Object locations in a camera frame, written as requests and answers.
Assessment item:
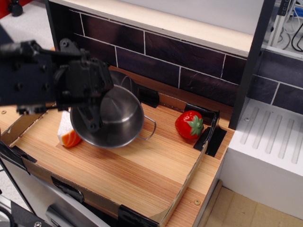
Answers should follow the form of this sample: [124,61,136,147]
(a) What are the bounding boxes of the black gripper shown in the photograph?
[53,38,114,132]

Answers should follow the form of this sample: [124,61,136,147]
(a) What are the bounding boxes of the stainless steel pot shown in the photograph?
[70,71,157,148]

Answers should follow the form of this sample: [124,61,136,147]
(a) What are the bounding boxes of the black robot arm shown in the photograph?
[0,39,114,132]

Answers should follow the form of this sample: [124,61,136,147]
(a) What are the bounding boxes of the cardboard fence with black tape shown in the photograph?
[0,71,233,227]

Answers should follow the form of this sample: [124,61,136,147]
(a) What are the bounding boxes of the orange white toy sushi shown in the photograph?
[57,111,81,148]

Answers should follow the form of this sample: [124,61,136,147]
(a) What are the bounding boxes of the red toy strawberry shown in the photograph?
[175,110,204,139]

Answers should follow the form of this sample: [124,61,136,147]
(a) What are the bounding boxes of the wooden shelf with dark posts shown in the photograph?
[45,0,273,129]

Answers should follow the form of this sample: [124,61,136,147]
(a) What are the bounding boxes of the white toy sink drainboard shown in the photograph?
[220,99,303,218]

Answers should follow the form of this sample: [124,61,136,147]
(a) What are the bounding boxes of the cables in background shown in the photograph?
[278,0,303,52]

